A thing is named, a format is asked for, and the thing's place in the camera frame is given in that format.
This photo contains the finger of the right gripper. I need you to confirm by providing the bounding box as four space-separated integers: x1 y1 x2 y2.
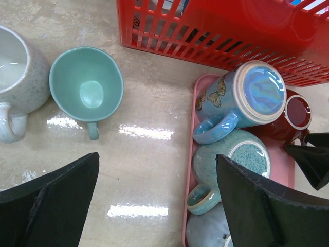
284 145 328 190
305 132 329 147

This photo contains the teal green mug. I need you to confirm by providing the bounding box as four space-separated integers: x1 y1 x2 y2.
187 129 271 216

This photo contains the light blue tall mug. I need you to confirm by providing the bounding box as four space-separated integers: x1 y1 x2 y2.
193 61 286 144

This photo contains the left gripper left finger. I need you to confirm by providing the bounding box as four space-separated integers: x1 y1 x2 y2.
1 152 99 246

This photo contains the pink plastic tray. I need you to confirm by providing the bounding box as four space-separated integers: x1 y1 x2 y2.
181 73 296 247

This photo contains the grey blue mug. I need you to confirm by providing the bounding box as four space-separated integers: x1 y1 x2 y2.
186 203 233 247

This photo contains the white speckled mug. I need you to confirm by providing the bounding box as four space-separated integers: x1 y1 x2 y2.
1 26 50 144

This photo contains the dark red mug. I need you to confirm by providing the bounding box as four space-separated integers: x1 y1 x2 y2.
245 89 312 144

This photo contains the red plastic shopping basket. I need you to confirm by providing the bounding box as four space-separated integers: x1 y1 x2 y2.
117 1 328 87

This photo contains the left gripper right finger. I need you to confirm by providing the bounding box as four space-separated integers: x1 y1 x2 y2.
216 154 328 246

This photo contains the small green mug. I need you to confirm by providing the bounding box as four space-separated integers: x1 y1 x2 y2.
49 46 124 140

